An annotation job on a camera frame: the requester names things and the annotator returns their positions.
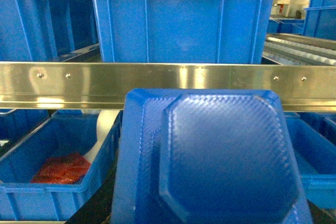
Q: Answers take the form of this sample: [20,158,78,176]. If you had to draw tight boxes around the blue bin lower right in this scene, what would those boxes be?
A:
[286,114,335,209]

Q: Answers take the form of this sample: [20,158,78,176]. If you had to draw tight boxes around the red parts in bin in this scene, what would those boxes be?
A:
[30,152,91,184]

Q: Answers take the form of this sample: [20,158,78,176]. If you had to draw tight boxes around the blue bin with red parts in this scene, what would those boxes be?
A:
[1,114,122,221]

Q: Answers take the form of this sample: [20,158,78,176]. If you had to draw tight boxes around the blue bin upper left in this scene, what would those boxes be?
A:
[1,0,98,61]

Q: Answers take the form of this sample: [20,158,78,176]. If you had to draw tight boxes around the large blue bin upper shelf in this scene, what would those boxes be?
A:
[93,0,273,65]

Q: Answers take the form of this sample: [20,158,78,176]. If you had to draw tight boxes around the stainless steel shelf rack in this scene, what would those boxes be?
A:
[0,33,336,113]

